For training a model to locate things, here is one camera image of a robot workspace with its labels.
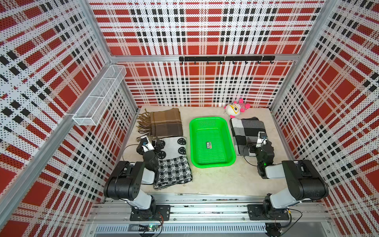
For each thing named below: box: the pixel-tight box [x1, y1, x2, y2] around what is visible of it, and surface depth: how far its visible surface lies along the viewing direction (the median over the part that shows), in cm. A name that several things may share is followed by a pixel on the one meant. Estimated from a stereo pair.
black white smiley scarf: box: [153, 136, 193, 190], surface depth 88 cm
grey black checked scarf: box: [229, 116, 266, 157], surface depth 109 cm
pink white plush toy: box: [224, 98, 251, 119], surface depth 117 cm
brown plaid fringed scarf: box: [136, 107, 184, 142], surface depth 110 cm
